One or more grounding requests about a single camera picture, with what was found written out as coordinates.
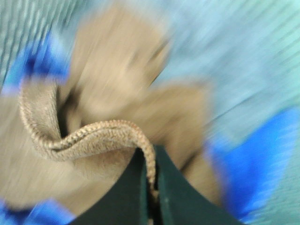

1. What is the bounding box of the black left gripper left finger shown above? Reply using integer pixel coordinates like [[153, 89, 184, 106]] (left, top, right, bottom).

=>
[[73, 149, 148, 225]]

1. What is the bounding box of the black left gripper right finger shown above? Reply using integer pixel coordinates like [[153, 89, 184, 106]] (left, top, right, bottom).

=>
[[154, 145, 243, 225]]

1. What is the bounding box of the brown microfibre towel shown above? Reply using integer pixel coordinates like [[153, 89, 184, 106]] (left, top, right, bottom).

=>
[[0, 4, 221, 215]]

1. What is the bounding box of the blue towel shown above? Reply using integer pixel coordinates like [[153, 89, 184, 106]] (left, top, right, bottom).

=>
[[2, 36, 300, 225]]

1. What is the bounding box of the grey perforated laundry basket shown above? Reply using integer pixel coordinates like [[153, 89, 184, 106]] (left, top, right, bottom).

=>
[[0, 0, 300, 225]]

